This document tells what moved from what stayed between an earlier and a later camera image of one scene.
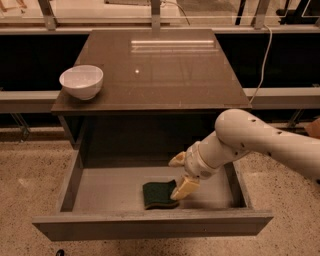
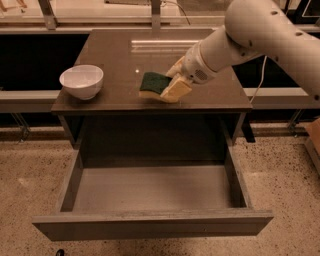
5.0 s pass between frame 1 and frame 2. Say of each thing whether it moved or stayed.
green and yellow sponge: moved
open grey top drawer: stayed
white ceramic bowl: stayed
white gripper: moved
